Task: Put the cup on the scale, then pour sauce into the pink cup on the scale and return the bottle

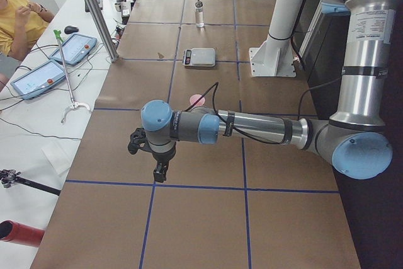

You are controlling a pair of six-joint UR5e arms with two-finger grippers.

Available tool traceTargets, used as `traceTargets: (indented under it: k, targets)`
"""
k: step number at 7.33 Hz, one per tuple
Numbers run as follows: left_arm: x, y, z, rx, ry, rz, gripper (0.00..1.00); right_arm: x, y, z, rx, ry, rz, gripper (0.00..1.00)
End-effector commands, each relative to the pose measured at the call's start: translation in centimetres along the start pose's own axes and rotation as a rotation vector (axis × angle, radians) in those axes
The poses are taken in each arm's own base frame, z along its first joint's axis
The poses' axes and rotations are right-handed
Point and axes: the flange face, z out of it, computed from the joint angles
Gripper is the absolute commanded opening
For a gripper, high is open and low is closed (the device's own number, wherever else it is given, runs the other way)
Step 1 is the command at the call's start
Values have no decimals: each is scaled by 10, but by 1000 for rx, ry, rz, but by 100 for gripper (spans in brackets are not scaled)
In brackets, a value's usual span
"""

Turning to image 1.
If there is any digital kitchen scale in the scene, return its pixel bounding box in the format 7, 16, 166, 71
182, 48, 215, 67

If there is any far teach pendant tablet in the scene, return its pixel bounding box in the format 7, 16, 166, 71
55, 33, 98, 66

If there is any red cylinder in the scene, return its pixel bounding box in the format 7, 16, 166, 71
1, 220, 45, 248

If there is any black tripod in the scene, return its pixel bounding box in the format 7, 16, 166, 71
1, 169, 61, 196

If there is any aluminium frame post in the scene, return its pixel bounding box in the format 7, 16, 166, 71
85, 0, 118, 62

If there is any teach pendant tablet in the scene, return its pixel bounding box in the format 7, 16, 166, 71
11, 59, 65, 100
55, 33, 98, 66

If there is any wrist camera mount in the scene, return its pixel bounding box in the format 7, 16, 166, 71
127, 128, 152, 155

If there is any reacher grabber tool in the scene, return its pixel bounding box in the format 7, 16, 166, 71
54, 30, 92, 123

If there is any pink cup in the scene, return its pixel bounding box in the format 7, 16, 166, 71
189, 94, 205, 106

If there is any glass sauce bottle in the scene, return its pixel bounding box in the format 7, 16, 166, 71
195, 0, 205, 28

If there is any near teach pendant tablet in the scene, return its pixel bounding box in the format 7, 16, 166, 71
11, 59, 65, 100

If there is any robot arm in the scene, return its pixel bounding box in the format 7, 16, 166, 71
128, 0, 402, 182

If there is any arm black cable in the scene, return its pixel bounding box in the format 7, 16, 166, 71
188, 81, 293, 146

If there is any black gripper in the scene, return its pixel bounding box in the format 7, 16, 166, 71
152, 147, 176, 183

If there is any black computer mouse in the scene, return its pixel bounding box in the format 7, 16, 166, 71
64, 26, 79, 35

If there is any white mounting post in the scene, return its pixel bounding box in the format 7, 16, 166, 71
249, 0, 303, 77

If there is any person in yellow shirt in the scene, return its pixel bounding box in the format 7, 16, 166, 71
0, 0, 56, 84

